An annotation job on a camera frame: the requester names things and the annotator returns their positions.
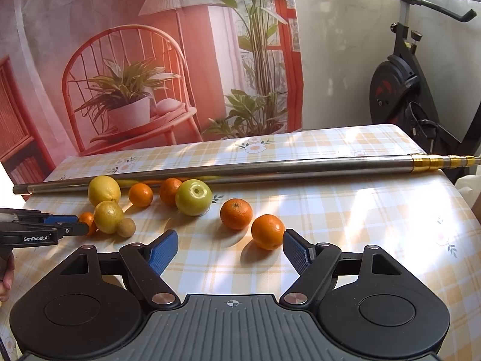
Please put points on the printed backdrop cloth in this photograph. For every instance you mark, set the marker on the printed backdrop cloth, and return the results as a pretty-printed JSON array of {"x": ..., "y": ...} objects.
[{"x": 112, "y": 7}]

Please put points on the white bag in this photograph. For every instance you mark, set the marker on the white bag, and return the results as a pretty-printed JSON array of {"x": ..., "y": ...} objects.
[{"x": 470, "y": 195}]

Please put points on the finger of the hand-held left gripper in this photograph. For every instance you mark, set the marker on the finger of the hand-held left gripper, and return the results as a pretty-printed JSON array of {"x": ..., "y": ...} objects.
[
  {"x": 73, "y": 229},
  {"x": 62, "y": 218}
]

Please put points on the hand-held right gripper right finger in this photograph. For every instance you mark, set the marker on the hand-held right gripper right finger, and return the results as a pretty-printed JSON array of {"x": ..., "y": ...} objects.
[{"x": 295, "y": 250}]

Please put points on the small tangerine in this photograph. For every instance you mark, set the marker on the small tangerine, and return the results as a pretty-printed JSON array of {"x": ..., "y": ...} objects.
[{"x": 89, "y": 220}]

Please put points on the large yellow lemon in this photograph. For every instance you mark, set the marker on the large yellow lemon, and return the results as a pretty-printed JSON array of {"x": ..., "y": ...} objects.
[{"x": 104, "y": 191}]

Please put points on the black exercise bike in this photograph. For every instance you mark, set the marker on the black exercise bike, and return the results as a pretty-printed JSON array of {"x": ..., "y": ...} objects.
[{"x": 390, "y": 86}]

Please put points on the long metal pole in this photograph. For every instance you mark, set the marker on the long metal pole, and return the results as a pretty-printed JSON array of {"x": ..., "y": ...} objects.
[{"x": 300, "y": 167}]

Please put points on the small smooth orange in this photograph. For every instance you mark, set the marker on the small smooth orange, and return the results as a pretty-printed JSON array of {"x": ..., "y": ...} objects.
[{"x": 141, "y": 194}]

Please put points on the person's left hand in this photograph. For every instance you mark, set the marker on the person's left hand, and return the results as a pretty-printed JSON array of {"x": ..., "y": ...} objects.
[{"x": 5, "y": 284}]

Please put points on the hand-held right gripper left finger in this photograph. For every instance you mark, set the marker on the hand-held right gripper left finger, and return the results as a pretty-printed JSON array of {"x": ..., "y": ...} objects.
[{"x": 165, "y": 250}]

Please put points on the small yellow lemon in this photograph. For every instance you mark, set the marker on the small yellow lemon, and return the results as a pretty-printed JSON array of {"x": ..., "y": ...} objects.
[{"x": 108, "y": 217}]

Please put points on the green apple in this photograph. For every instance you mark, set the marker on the green apple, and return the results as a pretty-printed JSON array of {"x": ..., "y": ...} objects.
[{"x": 193, "y": 197}]

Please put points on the small brown kiwi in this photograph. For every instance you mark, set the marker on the small brown kiwi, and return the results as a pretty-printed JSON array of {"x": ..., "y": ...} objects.
[{"x": 125, "y": 228}]

